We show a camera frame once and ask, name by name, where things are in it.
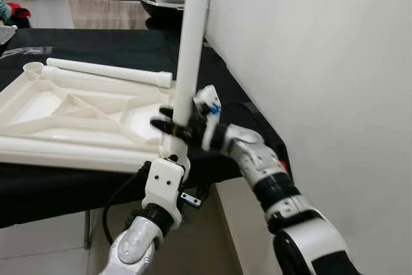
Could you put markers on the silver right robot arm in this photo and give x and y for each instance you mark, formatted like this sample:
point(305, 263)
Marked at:
point(270, 172)

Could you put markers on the white plastic children table top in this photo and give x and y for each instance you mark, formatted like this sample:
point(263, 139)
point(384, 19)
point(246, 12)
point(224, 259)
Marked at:
point(64, 111)

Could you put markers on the tan rubber band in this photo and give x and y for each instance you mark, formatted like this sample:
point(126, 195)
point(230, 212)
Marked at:
point(170, 129)

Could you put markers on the black tablecloth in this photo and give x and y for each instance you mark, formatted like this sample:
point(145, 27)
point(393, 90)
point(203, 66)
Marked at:
point(96, 40)

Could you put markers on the black wok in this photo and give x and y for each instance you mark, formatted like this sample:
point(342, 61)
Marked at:
point(158, 8)

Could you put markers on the metal work table leg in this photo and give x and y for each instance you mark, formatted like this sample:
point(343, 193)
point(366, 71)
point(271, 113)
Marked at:
point(87, 228)

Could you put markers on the beige cloth covered furniture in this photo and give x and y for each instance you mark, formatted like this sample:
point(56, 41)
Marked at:
point(106, 12)

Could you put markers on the clear tape strip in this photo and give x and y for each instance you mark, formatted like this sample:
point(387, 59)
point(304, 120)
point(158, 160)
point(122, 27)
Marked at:
point(26, 51)

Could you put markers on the white grey fabric item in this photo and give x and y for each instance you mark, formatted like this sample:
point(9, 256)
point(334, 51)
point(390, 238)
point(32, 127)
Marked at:
point(6, 35)

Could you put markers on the red clothes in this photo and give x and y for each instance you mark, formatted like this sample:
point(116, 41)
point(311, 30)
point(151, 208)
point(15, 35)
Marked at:
point(18, 14)

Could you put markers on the teal clothes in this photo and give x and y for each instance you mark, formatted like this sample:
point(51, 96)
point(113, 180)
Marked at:
point(4, 11)

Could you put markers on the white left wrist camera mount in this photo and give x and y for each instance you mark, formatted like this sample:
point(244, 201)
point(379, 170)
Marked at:
point(164, 185)

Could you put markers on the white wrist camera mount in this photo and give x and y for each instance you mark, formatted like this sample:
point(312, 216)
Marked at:
point(164, 185)
point(206, 98)

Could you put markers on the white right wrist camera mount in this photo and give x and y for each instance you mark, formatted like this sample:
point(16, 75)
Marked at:
point(206, 98)

